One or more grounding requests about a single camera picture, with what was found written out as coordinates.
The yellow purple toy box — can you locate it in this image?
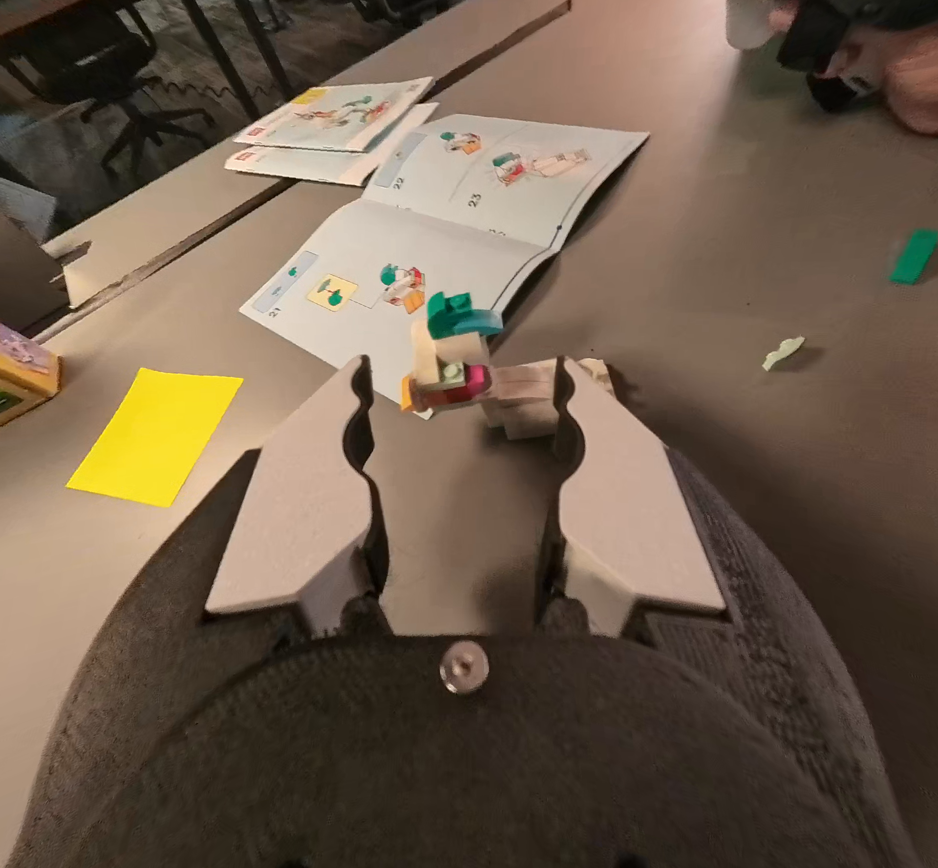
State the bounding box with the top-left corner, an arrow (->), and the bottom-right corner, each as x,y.
0,323 -> 64,428

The yellow paper sheet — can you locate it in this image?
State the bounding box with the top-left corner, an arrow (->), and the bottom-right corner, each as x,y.
66,368 -> 244,508

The green lego plate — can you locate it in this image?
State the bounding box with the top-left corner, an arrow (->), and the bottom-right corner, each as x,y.
890,229 -> 938,285

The person's right hand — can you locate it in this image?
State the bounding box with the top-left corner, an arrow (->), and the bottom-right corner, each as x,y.
831,21 -> 938,137

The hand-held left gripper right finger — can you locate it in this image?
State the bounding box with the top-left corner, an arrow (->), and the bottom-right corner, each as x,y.
537,356 -> 728,640

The closed instruction booklet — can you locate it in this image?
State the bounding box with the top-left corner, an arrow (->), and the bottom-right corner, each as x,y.
224,103 -> 439,187
234,78 -> 435,152

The lego bird figure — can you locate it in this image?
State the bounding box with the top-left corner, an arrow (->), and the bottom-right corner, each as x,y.
400,291 -> 618,442

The open instruction booklet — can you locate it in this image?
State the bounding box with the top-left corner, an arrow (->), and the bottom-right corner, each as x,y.
240,114 -> 650,385

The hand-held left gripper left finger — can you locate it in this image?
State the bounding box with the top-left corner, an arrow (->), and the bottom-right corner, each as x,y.
204,353 -> 400,640

